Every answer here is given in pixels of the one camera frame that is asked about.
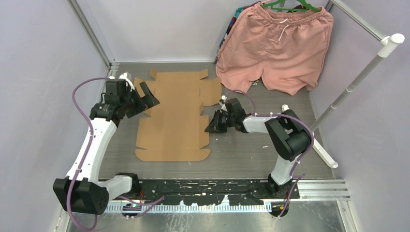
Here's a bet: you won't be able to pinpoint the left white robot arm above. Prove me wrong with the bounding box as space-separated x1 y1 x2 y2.
53 78 160 215

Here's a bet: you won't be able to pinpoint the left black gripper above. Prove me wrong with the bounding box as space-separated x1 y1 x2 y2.
120 82 159 118

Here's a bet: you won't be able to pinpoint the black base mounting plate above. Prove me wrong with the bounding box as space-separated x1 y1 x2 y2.
124 179 300 206

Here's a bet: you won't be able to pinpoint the white clothes rack stand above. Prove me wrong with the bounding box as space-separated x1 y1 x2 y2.
281 33 405 169

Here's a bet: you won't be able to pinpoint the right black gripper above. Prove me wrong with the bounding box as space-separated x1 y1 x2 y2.
205 110 235 134

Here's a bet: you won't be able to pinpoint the brown cardboard box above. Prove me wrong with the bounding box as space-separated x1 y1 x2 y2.
135 69 221 162

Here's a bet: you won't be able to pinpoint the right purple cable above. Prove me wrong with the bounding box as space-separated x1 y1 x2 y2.
224 89 316 218

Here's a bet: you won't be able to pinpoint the purple cable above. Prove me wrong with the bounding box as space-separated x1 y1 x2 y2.
224 89 316 218
65 76 165 232

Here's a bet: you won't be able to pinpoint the colourful patterned garment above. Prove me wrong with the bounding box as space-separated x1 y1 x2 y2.
213 1 261 64

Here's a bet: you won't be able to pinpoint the green clothes hanger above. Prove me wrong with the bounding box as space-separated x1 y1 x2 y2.
261 0 321 12

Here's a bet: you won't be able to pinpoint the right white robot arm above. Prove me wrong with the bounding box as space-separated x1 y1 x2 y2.
205 98 314 199

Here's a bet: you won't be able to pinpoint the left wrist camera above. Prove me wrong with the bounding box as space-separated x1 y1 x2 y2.
119 72 135 90

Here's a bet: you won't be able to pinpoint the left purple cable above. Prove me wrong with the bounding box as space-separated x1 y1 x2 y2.
65 76 165 232

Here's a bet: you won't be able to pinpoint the pink shorts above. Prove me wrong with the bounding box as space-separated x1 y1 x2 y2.
216 3 334 95

